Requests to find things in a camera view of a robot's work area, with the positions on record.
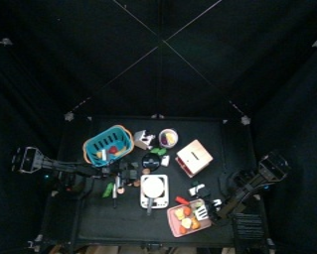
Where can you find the small white toy block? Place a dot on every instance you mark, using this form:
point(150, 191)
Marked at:
point(165, 160)

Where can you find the purple toy food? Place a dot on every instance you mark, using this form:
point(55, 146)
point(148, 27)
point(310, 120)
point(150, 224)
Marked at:
point(164, 140)

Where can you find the pink tray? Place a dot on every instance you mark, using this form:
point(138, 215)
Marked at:
point(176, 228)

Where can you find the green toy pea pod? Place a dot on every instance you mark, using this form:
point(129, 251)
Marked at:
point(108, 190)

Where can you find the red toy fruit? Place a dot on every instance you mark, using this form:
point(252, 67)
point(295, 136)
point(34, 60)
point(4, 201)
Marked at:
point(114, 150)

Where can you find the red toy pepper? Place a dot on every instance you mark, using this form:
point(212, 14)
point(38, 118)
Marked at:
point(181, 200)

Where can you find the black ribbed box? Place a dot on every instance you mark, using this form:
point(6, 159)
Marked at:
point(248, 226)

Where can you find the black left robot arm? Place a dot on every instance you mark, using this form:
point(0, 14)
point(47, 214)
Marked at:
point(54, 164)

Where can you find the wooden pink toy box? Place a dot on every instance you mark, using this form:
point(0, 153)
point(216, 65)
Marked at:
point(193, 158)

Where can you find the white toy mixer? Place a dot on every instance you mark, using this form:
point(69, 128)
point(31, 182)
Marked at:
point(144, 139)

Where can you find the orange toy carrot piece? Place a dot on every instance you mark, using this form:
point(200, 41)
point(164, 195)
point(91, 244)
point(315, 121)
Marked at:
point(188, 210)

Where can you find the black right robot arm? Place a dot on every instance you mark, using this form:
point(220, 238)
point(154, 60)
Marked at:
point(253, 180)

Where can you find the white yellow toy egg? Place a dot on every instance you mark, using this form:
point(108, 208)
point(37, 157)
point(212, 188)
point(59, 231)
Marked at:
point(187, 223)

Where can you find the pale pink bowl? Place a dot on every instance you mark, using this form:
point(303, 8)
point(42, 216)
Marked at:
point(168, 138)

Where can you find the small orange toy piece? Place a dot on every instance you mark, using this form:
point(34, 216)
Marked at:
point(182, 229)

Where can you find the blue basket orange rim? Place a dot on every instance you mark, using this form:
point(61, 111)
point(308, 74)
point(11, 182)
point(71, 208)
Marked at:
point(108, 145)

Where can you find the small black toy pan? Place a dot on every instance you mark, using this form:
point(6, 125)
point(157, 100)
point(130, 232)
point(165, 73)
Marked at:
point(150, 162)

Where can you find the brown toy mushroom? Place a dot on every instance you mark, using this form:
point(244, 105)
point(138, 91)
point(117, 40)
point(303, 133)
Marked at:
point(136, 183)
point(121, 190)
point(146, 171)

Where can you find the green toy vegetable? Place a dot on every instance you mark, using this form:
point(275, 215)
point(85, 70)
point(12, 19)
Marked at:
point(158, 151)

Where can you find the white toy bottle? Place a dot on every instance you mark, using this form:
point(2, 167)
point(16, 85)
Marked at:
point(104, 154)

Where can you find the yellow toy food piece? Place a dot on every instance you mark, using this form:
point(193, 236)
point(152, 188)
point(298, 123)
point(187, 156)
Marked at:
point(98, 154)

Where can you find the yellow starfruit half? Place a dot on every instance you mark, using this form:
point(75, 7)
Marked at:
point(180, 213)

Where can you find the white black toy piece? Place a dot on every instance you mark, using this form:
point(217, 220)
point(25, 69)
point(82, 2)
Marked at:
point(196, 190)

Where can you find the orange toy fruit slice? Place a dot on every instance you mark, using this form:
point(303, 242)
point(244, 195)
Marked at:
point(195, 224)

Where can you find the white slotted spatula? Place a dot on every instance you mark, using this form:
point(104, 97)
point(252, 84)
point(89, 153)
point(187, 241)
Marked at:
point(201, 213)

